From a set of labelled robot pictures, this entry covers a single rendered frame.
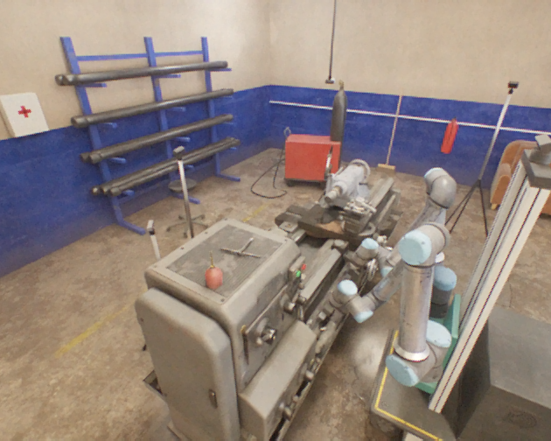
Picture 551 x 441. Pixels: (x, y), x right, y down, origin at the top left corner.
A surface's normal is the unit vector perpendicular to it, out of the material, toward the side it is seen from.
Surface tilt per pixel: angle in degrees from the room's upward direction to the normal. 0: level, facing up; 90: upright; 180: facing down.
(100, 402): 0
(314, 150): 90
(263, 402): 32
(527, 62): 90
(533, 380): 0
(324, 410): 0
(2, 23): 90
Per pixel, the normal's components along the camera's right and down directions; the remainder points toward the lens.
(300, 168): -0.21, 0.50
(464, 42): -0.53, 0.43
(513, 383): 0.00, -0.86
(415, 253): -0.81, 0.18
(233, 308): 0.60, -0.42
